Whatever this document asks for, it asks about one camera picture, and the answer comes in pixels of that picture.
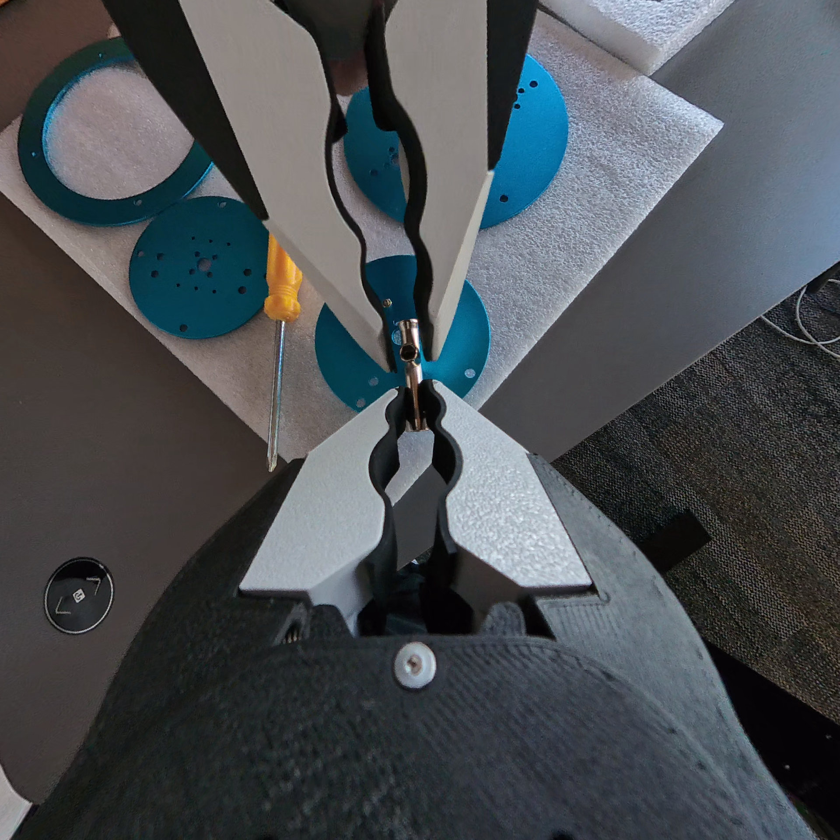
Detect yellow handled screwdriver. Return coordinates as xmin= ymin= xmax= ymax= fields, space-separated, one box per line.
xmin=262 ymin=233 xmax=304 ymax=472

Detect white floor cable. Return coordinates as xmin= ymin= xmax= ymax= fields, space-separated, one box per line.
xmin=761 ymin=276 xmax=840 ymax=358

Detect grey desk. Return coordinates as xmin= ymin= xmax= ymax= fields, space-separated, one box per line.
xmin=0 ymin=0 xmax=840 ymax=805

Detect white foam block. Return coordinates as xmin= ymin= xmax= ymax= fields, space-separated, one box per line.
xmin=538 ymin=0 xmax=736 ymax=74

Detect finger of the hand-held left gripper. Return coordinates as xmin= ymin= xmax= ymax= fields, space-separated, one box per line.
xmin=366 ymin=0 xmax=498 ymax=361
xmin=177 ymin=0 xmax=401 ymax=375

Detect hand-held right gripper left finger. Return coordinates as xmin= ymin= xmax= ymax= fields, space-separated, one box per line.
xmin=239 ymin=387 xmax=403 ymax=635

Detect silver socket wrench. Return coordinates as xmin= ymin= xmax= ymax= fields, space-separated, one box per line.
xmin=397 ymin=318 xmax=434 ymax=434

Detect large blue disc with cutout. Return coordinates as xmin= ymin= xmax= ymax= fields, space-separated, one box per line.
xmin=343 ymin=52 xmax=571 ymax=231

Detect blue metal ring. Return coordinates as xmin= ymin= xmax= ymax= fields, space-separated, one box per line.
xmin=18 ymin=36 xmax=214 ymax=229

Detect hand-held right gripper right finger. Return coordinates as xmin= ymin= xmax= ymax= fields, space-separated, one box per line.
xmin=420 ymin=379 xmax=592 ymax=635

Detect blue disc with many holes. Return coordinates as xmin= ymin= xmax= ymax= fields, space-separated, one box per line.
xmin=129 ymin=196 xmax=270 ymax=340

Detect white foam sheet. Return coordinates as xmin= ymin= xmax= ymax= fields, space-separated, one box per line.
xmin=0 ymin=13 xmax=726 ymax=460

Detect round desk control button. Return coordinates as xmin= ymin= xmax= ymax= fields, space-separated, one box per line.
xmin=44 ymin=558 xmax=114 ymax=634

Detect blue disc with brass standoffs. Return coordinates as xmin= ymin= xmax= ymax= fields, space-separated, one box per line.
xmin=315 ymin=255 xmax=492 ymax=414

